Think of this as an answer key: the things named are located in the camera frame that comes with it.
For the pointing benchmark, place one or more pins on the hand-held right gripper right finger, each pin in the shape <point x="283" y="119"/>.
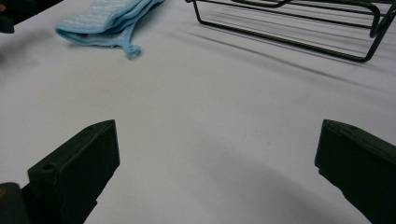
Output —
<point x="364" y="168"/>

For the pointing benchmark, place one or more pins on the light blue cloth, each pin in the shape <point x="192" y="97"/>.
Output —
<point x="99" y="18"/>

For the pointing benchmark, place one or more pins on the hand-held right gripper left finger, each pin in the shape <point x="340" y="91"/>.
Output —
<point x="77" y="168"/>

